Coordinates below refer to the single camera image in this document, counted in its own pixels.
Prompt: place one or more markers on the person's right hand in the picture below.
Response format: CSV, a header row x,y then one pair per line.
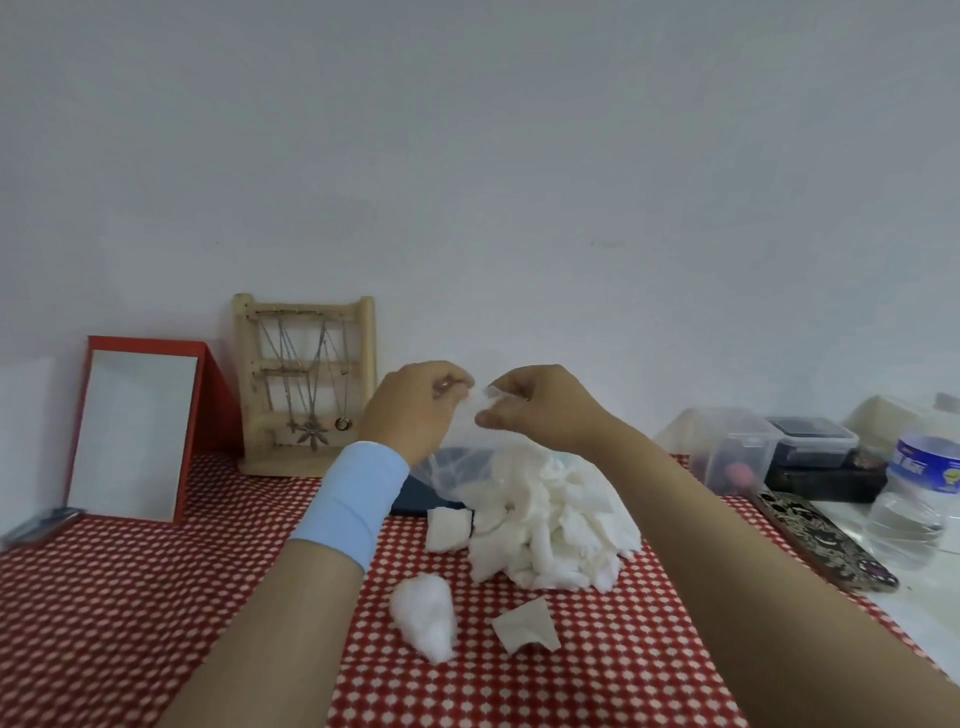
x,y
555,412

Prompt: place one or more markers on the person's left forearm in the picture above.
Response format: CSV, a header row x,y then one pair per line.
x,y
277,645

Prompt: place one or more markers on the white cotton wad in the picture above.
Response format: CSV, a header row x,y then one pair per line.
x,y
426,615

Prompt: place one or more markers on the black tray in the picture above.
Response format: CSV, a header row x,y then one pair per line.
x,y
825,484

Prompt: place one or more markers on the pink makeup sponge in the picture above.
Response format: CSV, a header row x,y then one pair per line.
x,y
741,476

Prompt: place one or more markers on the dark blue pouch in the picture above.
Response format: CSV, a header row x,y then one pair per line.
x,y
412,499

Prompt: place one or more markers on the pile of white cotton pads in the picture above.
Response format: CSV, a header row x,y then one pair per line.
x,y
570,517

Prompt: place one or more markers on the person's left hand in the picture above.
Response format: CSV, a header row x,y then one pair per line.
x,y
412,412

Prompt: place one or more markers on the clear plastic water bottle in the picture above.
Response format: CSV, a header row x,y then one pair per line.
x,y
907,517

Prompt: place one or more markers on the clear plastic bag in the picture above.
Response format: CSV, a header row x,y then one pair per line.
x,y
450,469

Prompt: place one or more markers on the light blue wristband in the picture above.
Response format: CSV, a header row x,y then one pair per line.
x,y
349,502

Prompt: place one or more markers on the beige plastic tub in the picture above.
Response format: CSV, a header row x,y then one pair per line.
x,y
885,416

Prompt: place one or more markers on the clear container with black contents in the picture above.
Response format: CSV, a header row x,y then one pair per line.
x,y
814,442

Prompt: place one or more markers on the wooden jewelry stand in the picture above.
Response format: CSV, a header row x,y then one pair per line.
x,y
364,360

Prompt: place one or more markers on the phone with patterned case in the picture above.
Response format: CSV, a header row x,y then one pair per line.
x,y
817,536

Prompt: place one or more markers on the clear lidded plastic container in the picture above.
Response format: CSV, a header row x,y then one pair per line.
x,y
739,435

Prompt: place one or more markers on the person's right forearm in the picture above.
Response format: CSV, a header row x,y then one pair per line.
x,y
750,600

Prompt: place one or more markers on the white cloth square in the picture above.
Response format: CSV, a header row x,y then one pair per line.
x,y
529,626

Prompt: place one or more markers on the red framed mirror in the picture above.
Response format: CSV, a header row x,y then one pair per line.
x,y
135,435

